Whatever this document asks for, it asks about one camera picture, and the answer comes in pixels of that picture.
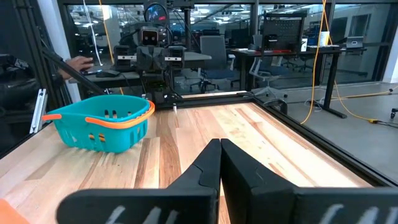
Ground white frame office chair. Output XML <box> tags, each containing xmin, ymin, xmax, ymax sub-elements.
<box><xmin>248</xmin><ymin>33</ymin><xmax>290</xmax><ymax>96</ymax></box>

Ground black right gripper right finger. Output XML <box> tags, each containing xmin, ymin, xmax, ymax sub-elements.
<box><xmin>220</xmin><ymin>138</ymin><xmax>398</xmax><ymax>224</ymax></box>

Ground white cup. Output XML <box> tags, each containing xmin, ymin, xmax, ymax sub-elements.
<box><xmin>318</xmin><ymin>30</ymin><xmax>330</xmax><ymax>47</ymax></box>

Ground round black disc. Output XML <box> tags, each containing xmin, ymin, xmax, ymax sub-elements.
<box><xmin>143</xmin><ymin>2</ymin><xmax>169</xmax><ymax>27</ymax></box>

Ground green plastic basket orange handles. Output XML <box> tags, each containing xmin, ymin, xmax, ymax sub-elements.
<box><xmin>42</xmin><ymin>94</ymin><xmax>155</xmax><ymax>154</ymax></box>

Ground white hanging cable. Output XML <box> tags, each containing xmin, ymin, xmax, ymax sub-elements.
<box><xmin>81</xmin><ymin>0</ymin><xmax>104</xmax><ymax>67</ymax></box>

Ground translucent orange plastic bin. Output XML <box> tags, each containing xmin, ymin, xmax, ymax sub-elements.
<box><xmin>0</xmin><ymin>198</ymin><xmax>30</xmax><ymax>224</ymax></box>

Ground grey laptop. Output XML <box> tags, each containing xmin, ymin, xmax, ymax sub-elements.
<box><xmin>345</xmin><ymin>35</ymin><xmax>364</xmax><ymax>49</ymax></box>

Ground person's hand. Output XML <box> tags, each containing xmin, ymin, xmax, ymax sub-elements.
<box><xmin>58</xmin><ymin>55</ymin><xmax>95</xmax><ymax>80</ymax></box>

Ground yellow hanging cable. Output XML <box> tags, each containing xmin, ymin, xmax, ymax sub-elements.
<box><xmin>98</xmin><ymin>0</ymin><xmax>124</xmax><ymax>95</ymax></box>

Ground black standing desk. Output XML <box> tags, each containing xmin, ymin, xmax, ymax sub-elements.
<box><xmin>230</xmin><ymin>45</ymin><xmax>368</xmax><ymax>119</ymax></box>

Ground black pegboard panel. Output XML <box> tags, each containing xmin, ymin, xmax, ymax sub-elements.
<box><xmin>262</xmin><ymin>11</ymin><xmax>308</xmax><ymax>53</ymax></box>

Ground grey office chair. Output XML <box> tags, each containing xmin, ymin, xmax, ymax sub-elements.
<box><xmin>190</xmin><ymin>35</ymin><xmax>237</xmax><ymax>94</ymax></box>

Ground silver aluminium extrusion bar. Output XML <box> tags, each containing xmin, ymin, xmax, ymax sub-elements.
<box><xmin>29</xmin><ymin>88</ymin><xmax>48</xmax><ymax>134</ymax></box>

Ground black diagonal strut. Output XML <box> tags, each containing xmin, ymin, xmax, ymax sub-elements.
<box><xmin>41</xmin><ymin>46</ymin><xmax>107</xmax><ymax>96</ymax></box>

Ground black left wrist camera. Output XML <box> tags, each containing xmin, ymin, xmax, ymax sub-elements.
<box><xmin>139</xmin><ymin>26</ymin><xmax>160</xmax><ymax>47</ymax></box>

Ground grey desk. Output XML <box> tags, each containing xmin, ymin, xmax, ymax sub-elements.
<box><xmin>68</xmin><ymin>51</ymin><xmax>213</xmax><ymax>90</ymax></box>

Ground long yellow floor cable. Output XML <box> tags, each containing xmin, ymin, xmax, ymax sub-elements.
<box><xmin>299</xmin><ymin>0</ymin><xmax>398</xmax><ymax>125</ymax></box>

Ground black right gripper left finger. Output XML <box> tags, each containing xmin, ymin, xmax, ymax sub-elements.
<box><xmin>55</xmin><ymin>138</ymin><xmax>223</xmax><ymax>224</ymax></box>

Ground black table edge frame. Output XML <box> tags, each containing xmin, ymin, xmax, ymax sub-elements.
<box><xmin>154</xmin><ymin>91</ymin><xmax>398</xmax><ymax>188</ymax></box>

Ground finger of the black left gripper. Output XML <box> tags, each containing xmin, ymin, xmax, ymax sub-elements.
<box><xmin>151</xmin><ymin>48</ymin><xmax>168</xmax><ymax>71</ymax></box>
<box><xmin>136</xmin><ymin>48</ymin><xmax>152</xmax><ymax>71</ymax></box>

